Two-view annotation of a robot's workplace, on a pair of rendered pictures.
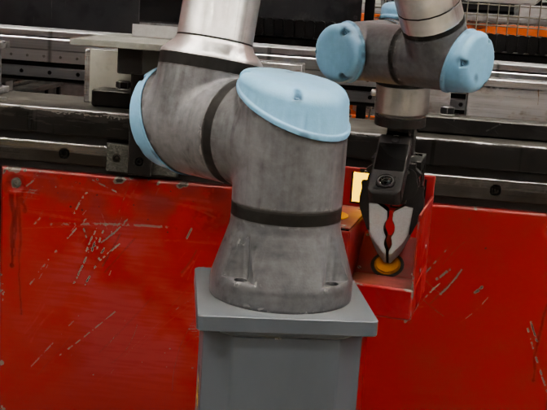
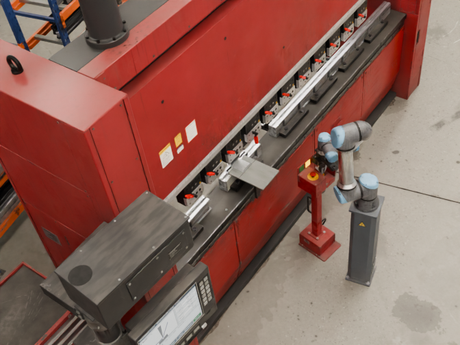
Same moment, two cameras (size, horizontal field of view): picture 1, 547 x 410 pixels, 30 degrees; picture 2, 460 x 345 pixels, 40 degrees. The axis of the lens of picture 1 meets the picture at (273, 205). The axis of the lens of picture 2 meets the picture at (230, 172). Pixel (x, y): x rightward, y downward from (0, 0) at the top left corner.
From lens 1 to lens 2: 3.72 m
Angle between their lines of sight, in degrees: 57
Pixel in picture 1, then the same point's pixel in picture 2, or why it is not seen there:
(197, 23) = (351, 182)
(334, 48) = (334, 158)
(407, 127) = not seen: hidden behind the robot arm
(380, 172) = (331, 165)
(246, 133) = (371, 192)
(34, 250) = (241, 229)
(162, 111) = (350, 197)
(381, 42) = not seen: hidden behind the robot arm
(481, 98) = (286, 119)
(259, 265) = (375, 205)
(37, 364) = (245, 247)
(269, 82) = (374, 184)
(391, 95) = not seen: hidden behind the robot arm
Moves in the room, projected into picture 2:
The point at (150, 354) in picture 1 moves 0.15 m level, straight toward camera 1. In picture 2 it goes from (262, 223) to (283, 228)
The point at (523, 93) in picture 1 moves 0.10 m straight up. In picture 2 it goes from (291, 111) to (291, 100)
